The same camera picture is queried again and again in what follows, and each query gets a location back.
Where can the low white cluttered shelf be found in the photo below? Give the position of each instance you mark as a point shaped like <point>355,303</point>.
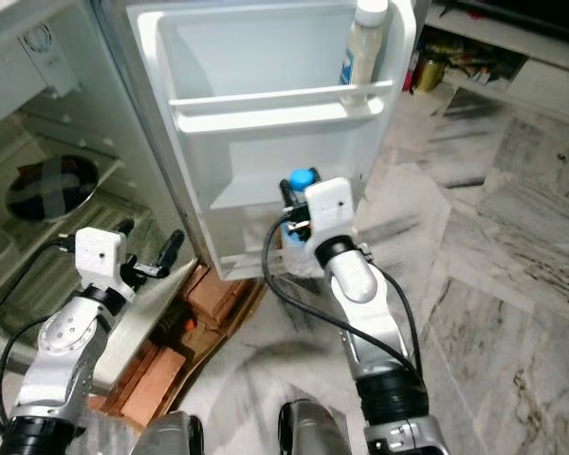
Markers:
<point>484,62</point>

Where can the clear bottle with blue cap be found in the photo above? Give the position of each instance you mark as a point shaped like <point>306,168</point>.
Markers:
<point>301,178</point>

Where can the white bottle with white cap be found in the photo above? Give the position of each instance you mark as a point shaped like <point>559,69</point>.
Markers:
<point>365,47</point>

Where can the grey robot leg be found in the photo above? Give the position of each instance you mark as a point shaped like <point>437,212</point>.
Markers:
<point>166,436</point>
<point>322,431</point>

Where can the golden jar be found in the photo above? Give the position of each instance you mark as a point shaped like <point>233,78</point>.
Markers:
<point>430,74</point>

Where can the red brick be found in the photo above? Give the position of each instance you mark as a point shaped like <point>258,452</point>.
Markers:
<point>154,384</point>
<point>209,294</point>

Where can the white fridge body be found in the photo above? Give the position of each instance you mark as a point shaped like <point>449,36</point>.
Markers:
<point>28,95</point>

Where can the brown wooden board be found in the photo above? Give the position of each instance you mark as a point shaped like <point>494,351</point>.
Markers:
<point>232,327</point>

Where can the grey left robot leg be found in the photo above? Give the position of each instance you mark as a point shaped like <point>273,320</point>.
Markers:
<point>166,436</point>

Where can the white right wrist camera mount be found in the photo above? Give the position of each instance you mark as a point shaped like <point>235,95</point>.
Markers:
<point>332,210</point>

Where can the grey right robot leg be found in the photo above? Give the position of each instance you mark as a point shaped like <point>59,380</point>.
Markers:
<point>322,431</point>

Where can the white fridge door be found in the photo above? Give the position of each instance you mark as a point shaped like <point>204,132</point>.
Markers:
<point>247,142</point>

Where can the dark round plate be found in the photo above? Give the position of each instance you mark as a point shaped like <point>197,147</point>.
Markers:
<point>52,188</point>

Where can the small orange object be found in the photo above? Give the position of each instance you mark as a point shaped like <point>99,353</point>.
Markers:
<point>189,323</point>

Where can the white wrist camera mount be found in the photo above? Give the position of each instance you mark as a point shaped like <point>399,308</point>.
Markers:
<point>100,256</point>
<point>332,210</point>

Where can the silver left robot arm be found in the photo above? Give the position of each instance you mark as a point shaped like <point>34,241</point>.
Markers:
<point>62,355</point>

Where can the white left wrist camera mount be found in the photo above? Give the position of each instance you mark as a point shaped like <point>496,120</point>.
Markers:
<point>100,256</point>

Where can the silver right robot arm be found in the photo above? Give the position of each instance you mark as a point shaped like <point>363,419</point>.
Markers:
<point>370,313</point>

